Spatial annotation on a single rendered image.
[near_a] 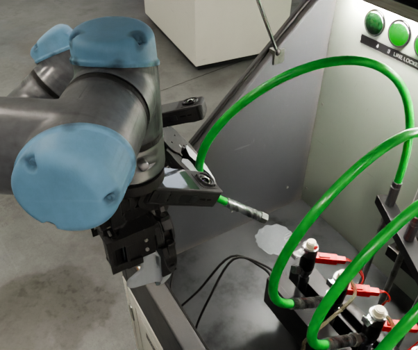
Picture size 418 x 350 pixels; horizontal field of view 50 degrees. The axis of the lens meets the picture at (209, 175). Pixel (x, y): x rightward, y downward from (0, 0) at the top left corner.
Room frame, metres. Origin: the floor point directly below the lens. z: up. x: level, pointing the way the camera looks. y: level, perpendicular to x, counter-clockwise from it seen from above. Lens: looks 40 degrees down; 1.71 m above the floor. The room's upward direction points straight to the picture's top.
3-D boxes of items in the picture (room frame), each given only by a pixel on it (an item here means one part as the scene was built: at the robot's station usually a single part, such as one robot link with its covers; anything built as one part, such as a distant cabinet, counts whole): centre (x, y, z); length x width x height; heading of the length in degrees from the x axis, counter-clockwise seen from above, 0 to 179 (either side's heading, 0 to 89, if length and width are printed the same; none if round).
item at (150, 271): (0.36, 0.08, 1.24); 0.06 x 0.03 x 0.09; 121
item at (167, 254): (0.36, 0.06, 1.29); 0.05 x 0.02 x 0.09; 31
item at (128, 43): (0.37, 0.08, 1.51); 0.09 x 0.08 x 0.11; 175
